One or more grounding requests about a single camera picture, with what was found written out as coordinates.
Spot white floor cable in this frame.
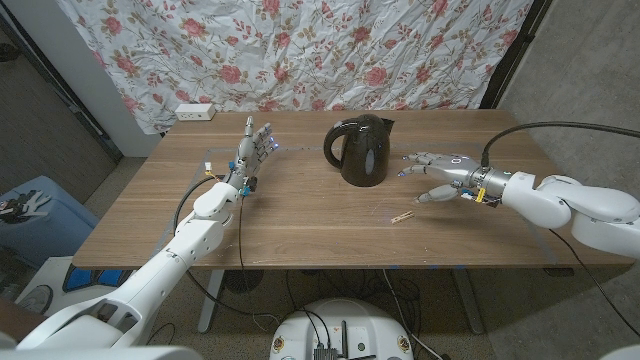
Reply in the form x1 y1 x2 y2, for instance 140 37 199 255
382 269 445 360

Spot thin black hand cable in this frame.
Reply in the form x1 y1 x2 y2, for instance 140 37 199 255
548 228 640 338
237 194 251 274

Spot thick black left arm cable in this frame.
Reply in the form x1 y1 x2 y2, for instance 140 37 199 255
172 174 281 326

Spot grey table leg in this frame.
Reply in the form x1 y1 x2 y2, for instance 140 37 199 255
197 269 226 334
452 269 485 335

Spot white robot torso base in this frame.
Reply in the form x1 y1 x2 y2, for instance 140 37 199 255
268 298 415 360

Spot thin black right hand cable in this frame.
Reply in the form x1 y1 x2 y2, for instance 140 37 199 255
548 228 640 338

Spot floral backdrop cloth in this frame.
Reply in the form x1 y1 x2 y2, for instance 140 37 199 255
54 0 535 135

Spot black door frame rail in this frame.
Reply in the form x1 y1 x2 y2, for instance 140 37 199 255
0 13 125 164

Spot white power strip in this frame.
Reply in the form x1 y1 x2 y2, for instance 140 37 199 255
174 102 217 122

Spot black and white glove pile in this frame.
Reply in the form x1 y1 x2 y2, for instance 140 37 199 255
0 189 52 224

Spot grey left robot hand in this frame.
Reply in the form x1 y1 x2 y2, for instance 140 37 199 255
223 115 279 197

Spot black round fan base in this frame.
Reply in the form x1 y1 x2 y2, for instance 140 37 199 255
223 269 265 295

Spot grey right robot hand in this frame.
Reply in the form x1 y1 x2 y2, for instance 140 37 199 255
397 152 509 208

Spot white board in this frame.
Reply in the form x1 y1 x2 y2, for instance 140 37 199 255
14 255 136 316

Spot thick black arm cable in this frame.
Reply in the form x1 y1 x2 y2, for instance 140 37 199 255
172 174 281 326
480 120 640 169

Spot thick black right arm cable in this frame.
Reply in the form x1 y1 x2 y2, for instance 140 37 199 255
480 120 640 169

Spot thin black left hand cable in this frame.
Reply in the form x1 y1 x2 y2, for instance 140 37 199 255
237 194 251 274

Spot black electric kettle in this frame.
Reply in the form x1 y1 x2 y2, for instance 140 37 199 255
323 113 396 188

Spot blue and black item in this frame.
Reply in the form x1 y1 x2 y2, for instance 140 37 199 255
62 263 132 294

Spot white robot chest cover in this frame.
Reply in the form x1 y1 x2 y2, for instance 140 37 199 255
0 343 640 360

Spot blue storage bin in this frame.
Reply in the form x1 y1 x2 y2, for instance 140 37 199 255
0 174 100 269

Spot grey sneaker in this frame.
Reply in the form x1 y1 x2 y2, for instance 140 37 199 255
16 283 54 316

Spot person's bare leg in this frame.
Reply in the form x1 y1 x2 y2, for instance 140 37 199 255
0 298 47 344

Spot black backdrop stand pole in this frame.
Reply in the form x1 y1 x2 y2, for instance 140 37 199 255
479 0 554 110

